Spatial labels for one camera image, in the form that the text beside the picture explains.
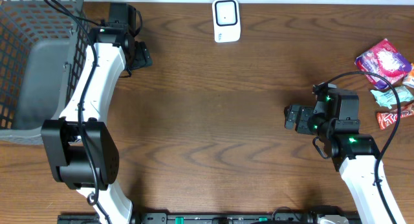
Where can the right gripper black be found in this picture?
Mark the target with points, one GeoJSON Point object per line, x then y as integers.
{"type": "Point", "coordinates": [305, 112]}

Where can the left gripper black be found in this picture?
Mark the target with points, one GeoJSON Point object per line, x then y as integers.
{"type": "Point", "coordinates": [141, 56]}

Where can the orange brown snack bar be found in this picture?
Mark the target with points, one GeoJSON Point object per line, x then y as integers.
{"type": "Point", "coordinates": [388, 118]}

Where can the teal snack packet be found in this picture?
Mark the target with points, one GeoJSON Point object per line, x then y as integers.
{"type": "Point", "coordinates": [388, 98]}

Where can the red purple snack bag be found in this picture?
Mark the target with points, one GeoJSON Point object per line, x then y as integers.
{"type": "Point", "coordinates": [384, 60]}

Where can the orange juice carton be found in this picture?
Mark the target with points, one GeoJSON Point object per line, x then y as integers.
{"type": "Point", "coordinates": [409, 79]}

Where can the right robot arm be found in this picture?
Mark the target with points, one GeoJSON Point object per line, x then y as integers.
{"type": "Point", "coordinates": [334, 122]}

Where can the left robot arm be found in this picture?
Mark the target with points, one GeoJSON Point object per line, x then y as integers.
{"type": "Point", "coordinates": [79, 147]}

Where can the grey plastic mesh basket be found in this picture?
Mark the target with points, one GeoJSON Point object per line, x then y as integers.
{"type": "Point", "coordinates": [42, 56]}

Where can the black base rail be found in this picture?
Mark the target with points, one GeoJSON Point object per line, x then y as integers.
{"type": "Point", "coordinates": [284, 217]}

